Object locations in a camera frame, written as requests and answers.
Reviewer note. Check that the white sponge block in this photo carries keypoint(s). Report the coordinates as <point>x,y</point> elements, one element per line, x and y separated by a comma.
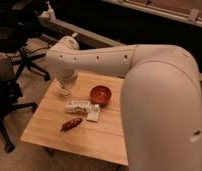
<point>93,114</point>

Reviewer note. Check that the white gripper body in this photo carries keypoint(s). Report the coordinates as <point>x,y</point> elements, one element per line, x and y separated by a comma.
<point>65,84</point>

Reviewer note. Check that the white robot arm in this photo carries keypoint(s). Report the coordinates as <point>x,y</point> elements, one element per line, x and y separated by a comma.
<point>161,100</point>

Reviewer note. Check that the black office chair front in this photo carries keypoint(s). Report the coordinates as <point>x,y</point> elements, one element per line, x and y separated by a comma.
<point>6,107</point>

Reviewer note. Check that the black office chair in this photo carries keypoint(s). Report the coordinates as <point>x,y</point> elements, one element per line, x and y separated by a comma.
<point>18,23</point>
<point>6,107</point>

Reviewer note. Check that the red bowl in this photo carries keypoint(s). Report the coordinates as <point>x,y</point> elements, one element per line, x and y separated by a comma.
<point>100,95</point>

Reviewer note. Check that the white spray bottle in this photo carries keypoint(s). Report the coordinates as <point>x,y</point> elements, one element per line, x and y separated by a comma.
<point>49,13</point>

